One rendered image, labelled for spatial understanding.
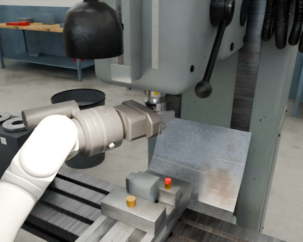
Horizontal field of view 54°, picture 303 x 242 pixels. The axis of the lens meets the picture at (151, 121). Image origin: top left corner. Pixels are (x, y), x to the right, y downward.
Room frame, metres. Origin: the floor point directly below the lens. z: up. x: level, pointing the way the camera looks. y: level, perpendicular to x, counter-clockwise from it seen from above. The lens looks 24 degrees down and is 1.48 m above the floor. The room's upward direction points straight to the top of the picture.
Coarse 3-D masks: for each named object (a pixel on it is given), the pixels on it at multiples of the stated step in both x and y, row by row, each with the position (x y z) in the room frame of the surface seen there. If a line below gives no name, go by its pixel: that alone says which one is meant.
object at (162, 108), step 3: (165, 105) 0.59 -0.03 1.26; (150, 108) 0.58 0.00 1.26; (153, 108) 0.58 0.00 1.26; (156, 108) 0.58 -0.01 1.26; (159, 108) 0.58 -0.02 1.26; (162, 108) 0.58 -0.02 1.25; (165, 108) 0.59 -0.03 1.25; (159, 111) 0.58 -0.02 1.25; (165, 123) 0.60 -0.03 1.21; (162, 126) 0.58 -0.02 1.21; (165, 126) 0.60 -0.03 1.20; (162, 129) 0.58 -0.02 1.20
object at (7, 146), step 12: (0, 120) 0.86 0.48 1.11; (12, 120) 0.86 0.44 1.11; (0, 132) 0.80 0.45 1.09; (12, 132) 0.80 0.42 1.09; (24, 132) 0.80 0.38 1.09; (0, 144) 0.79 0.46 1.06; (12, 144) 0.77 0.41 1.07; (0, 156) 0.80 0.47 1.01; (12, 156) 0.78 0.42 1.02; (0, 168) 0.81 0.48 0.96
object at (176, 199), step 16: (128, 176) 0.68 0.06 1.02; (160, 176) 0.74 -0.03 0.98; (128, 192) 0.66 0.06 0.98; (160, 192) 0.62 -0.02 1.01; (176, 192) 0.61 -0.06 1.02; (176, 208) 0.61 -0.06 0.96; (96, 224) 0.54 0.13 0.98; (112, 224) 0.54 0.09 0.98; (80, 240) 0.49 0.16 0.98; (96, 240) 0.49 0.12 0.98; (112, 240) 0.49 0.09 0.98; (128, 240) 0.49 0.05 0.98; (144, 240) 0.49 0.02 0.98; (160, 240) 0.54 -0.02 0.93
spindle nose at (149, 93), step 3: (144, 90) 0.60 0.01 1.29; (147, 90) 0.59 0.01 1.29; (144, 93) 0.60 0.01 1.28; (147, 93) 0.59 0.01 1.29; (150, 93) 0.58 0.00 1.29; (153, 93) 0.58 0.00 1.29; (159, 93) 0.58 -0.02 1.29; (162, 93) 0.58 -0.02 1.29; (165, 93) 0.59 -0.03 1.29; (147, 96) 0.59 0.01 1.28; (150, 96) 0.58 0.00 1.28; (153, 96) 0.58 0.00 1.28; (156, 96) 0.58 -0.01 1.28; (159, 96) 0.58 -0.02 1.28; (162, 96) 0.58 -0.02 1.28
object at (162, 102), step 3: (147, 99) 0.60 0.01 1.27; (150, 99) 0.60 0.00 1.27; (162, 99) 0.60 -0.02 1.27; (165, 99) 0.60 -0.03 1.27; (147, 102) 0.59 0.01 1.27; (150, 102) 0.58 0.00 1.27; (153, 102) 0.58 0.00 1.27; (156, 102) 0.58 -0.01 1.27; (159, 102) 0.58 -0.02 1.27; (162, 102) 0.58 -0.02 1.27; (165, 102) 0.59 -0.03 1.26; (147, 105) 0.59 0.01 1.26; (150, 105) 0.58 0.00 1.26; (153, 105) 0.58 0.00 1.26; (156, 105) 0.58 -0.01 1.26; (159, 105) 0.58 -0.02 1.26; (162, 105) 0.58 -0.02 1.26
